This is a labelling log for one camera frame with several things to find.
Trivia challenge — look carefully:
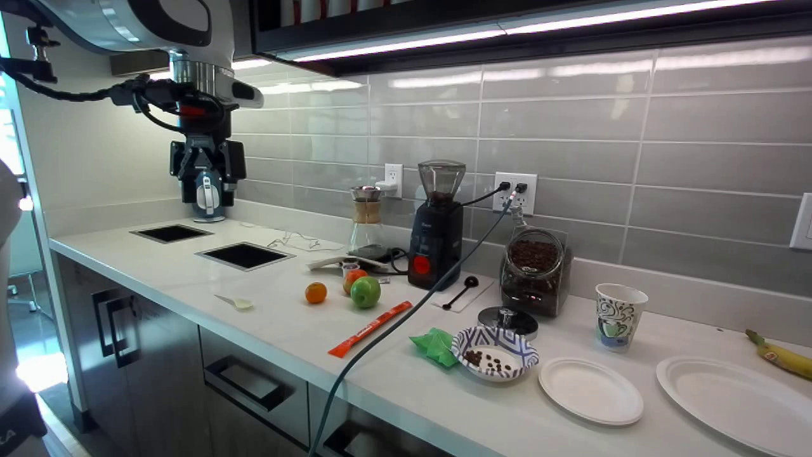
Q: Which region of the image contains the small orange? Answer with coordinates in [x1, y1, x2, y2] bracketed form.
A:
[302, 279, 330, 307]

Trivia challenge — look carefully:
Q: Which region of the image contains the white napkin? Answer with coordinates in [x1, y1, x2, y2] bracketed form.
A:
[433, 277, 501, 316]

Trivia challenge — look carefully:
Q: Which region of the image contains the white single wall outlet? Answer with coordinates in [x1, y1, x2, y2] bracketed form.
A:
[382, 160, 406, 197]

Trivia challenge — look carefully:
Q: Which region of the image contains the blue patterned bowl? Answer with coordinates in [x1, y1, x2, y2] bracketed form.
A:
[450, 324, 539, 387]

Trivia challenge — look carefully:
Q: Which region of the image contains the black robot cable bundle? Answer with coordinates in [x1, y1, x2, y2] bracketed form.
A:
[0, 52, 185, 135]

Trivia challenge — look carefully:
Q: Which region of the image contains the white wall switch plate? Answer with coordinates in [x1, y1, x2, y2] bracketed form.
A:
[785, 189, 812, 253]

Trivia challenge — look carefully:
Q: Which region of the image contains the patterned paper cup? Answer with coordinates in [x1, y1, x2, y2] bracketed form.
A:
[593, 279, 652, 349]

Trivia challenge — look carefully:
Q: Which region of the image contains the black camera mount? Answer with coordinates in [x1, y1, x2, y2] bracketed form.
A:
[0, 23, 61, 85]

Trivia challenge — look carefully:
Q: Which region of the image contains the green apple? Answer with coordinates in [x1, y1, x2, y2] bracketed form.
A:
[348, 273, 382, 312]

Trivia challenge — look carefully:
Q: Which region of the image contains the long black power cable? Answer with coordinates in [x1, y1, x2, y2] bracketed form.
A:
[307, 179, 530, 457]

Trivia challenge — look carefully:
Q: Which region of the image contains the large white paper plate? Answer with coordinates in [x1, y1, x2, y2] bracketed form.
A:
[655, 352, 812, 457]

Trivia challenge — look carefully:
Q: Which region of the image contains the white plastic spoon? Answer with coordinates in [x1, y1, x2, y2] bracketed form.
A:
[209, 290, 256, 312]

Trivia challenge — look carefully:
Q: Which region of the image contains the green packet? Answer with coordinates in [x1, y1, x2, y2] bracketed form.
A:
[407, 324, 461, 371]

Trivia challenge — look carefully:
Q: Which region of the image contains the thin white cable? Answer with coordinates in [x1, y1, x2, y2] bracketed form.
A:
[264, 229, 340, 256]

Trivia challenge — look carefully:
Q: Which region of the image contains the red orange peach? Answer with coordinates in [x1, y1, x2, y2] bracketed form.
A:
[340, 265, 368, 300]

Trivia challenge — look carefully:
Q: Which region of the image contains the dark upper cabinet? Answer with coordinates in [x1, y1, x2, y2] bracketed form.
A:
[247, 0, 812, 78]

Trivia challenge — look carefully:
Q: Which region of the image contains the white double wall outlet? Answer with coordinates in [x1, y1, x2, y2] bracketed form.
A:
[492, 169, 539, 215]

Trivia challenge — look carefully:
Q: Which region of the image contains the black spoon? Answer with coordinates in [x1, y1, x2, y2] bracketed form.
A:
[439, 273, 481, 312]

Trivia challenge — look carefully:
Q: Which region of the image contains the dark vertical cabinet handle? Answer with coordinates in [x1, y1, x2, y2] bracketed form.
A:
[107, 295, 141, 367]
[89, 290, 121, 357]

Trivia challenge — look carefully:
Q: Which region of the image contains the short black grinder cord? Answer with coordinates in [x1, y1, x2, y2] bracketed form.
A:
[458, 178, 514, 210]

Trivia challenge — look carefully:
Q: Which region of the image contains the under-cabinet light strip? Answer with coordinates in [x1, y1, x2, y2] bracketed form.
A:
[231, 0, 768, 74]

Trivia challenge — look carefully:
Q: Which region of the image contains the white blue dispenser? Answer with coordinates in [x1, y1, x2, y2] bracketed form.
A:
[192, 168, 223, 223]

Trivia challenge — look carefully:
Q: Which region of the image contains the black coffee grinder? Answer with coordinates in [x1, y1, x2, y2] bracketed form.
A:
[406, 160, 470, 291]

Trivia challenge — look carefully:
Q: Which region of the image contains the orange red flat strip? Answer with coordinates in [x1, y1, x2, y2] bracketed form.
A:
[326, 300, 416, 361]

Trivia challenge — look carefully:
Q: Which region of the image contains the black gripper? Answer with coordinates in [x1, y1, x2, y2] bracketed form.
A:
[169, 103, 247, 206]

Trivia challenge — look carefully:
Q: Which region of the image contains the glass coffee bean jar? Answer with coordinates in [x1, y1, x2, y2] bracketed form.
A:
[497, 225, 575, 321]

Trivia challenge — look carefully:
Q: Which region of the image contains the yellow banana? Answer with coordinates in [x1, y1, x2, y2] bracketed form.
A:
[744, 326, 812, 382]

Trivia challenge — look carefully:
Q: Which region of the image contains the small white paper plate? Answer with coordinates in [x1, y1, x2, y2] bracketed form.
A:
[535, 352, 646, 428]

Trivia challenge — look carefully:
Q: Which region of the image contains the dark drawer handle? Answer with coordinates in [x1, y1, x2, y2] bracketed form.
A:
[322, 418, 376, 457]
[202, 352, 293, 411]

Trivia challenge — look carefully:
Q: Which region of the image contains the black square counter cutout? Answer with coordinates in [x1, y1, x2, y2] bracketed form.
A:
[197, 240, 289, 270]

